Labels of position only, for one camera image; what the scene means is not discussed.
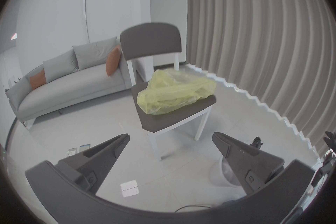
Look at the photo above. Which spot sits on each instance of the white chair with grey seat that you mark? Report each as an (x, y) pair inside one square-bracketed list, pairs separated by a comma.
[(152, 39)]

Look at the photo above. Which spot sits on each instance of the white trash bin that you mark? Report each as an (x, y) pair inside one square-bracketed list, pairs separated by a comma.
[(220, 176)]

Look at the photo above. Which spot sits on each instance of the beige curtain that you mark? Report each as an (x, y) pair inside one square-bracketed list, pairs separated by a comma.
[(262, 34)]

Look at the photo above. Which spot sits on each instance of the pale grey sofa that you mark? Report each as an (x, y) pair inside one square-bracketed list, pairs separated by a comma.
[(65, 94)]

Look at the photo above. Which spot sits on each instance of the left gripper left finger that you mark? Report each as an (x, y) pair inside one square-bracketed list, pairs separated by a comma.
[(91, 165)]

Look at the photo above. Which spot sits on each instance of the crumpled black plastic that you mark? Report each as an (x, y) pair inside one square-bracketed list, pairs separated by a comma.
[(256, 143)]

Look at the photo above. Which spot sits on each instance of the large grey cushion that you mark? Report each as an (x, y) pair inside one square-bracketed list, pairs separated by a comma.
[(91, 55)]

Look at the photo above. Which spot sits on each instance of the yellow plastic bag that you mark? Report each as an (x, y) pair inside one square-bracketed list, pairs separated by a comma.
[(173, 94)]

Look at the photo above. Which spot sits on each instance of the orange cushion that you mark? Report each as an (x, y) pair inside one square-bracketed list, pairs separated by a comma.
[(112, 61), (38, 80)]

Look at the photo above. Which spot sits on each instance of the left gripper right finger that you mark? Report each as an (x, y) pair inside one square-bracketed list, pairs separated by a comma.
[(246, 162)]

